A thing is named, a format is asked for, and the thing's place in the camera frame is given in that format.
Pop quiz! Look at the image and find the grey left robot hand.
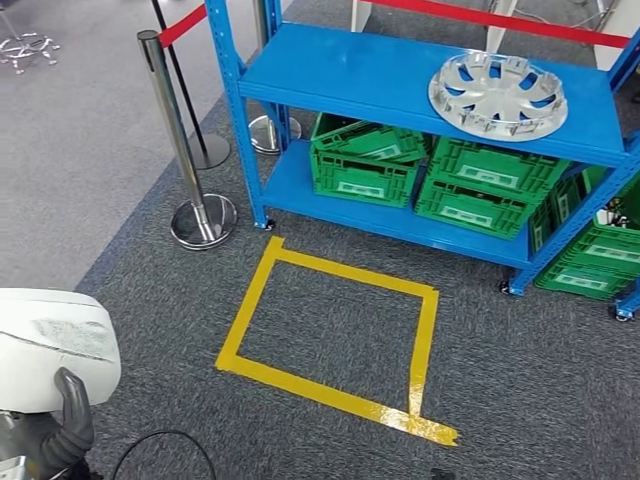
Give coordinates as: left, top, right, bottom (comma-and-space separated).
14, 367, 96, 480

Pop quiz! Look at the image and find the white plastic body part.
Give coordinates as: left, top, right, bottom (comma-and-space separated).
0, 288, 122, 415

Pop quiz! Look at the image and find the blue metal shelf rack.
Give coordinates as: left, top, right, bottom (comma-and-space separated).
614, 281, 640, 324
205, 0, 640, 297

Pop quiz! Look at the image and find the yellow floor tape square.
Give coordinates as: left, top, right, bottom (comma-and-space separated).
214, 235, 460, 448

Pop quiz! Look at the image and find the chrome chair base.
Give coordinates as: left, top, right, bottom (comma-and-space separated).
0, 31, 61, 75

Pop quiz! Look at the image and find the short red barrier belt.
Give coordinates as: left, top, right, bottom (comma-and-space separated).
158, 3, 208, 50

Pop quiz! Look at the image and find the grey wheel hubcap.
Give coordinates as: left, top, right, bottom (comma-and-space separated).
427, 50, 569, 143

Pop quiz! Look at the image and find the long red barrier belt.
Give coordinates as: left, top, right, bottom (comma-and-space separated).
367, 0, 631, 51

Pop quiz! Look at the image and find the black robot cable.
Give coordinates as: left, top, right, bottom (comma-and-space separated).
110, 430, 217, 480

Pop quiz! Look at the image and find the chrome stanchion post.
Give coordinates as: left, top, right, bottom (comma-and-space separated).
137, 29, 239, 252

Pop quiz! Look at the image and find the metal stanchion post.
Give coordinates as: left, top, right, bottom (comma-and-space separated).
248, 0, 303, 158

